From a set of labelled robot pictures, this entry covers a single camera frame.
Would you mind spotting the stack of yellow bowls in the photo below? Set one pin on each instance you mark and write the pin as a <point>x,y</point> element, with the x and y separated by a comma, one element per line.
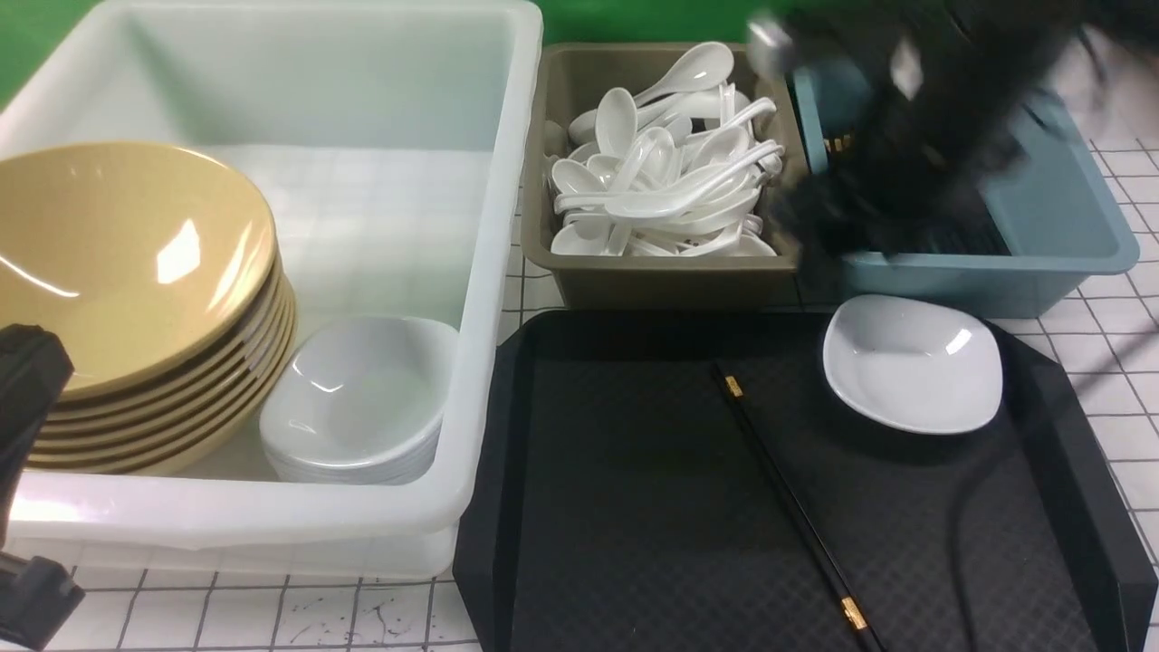
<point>159,269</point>

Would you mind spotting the blue chopstick bin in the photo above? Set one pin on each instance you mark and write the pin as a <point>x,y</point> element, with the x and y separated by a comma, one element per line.
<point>1013,246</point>

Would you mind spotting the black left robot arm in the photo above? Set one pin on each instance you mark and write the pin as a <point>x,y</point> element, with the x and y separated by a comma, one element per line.
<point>38,595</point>

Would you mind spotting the pile of white spoons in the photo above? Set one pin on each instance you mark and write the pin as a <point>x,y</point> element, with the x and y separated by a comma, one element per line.
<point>674,170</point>

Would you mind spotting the stack of white dishes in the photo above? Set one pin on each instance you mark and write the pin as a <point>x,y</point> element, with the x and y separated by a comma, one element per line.
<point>361,402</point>

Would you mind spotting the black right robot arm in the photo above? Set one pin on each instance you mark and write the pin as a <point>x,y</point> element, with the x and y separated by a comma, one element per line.
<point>945,79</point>

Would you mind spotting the white square dish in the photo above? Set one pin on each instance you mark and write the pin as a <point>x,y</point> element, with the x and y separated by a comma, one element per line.
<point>913,366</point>

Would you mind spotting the black chopstick gold band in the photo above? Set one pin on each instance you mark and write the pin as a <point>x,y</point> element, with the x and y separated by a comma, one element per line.
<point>826,562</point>

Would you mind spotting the large white plastic tub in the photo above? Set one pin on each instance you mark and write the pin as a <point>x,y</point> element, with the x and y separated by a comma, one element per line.
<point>389,139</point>

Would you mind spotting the black plastic serving tray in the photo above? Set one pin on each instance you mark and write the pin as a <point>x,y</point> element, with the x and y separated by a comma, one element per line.
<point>617,506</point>

